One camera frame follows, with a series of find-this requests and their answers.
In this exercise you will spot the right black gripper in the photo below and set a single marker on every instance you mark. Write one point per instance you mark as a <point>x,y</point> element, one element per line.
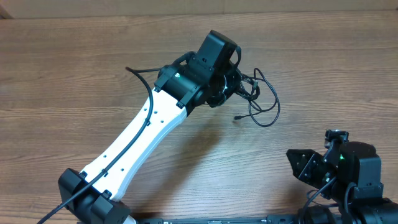
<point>305,173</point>

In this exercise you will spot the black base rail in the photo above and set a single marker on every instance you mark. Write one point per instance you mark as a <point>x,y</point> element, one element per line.
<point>270,219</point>

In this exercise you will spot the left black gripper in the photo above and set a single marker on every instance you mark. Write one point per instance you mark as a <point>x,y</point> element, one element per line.
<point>234,78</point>

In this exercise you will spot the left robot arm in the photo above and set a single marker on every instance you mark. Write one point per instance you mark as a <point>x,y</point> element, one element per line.
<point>207,76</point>

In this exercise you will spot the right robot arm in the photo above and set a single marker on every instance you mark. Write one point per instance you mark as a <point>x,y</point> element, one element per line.
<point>351,192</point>

